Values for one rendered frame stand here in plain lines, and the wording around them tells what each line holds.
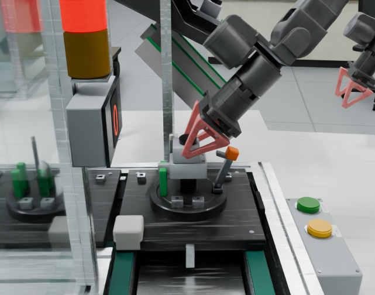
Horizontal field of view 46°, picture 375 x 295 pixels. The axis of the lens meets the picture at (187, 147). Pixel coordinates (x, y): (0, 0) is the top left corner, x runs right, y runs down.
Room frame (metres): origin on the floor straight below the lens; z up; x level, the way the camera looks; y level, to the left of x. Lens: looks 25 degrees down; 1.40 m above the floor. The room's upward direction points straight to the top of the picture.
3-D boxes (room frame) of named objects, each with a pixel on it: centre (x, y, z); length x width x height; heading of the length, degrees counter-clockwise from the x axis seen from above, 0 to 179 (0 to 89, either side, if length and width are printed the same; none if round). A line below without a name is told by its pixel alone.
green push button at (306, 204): (0.67, -0.22, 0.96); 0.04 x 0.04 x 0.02
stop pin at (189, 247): (0.56, 0.00, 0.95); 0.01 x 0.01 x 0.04; 1
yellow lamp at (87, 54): (0.49, 0.11, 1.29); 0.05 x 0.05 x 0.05
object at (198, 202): (0.63, -0.02, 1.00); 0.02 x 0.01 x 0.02; 91
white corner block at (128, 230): (0.58, 0.09, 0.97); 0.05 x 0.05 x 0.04; 1
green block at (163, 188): (0.67, 0.04, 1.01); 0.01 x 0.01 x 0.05; 1
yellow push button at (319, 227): (0.60, -0.22, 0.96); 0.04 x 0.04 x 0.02
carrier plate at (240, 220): (0.68, 0.00, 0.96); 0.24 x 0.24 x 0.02; 1
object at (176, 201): (0.63, 0.02, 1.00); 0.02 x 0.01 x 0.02; 91
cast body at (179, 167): (0.68, 0.01, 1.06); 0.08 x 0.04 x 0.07; 91
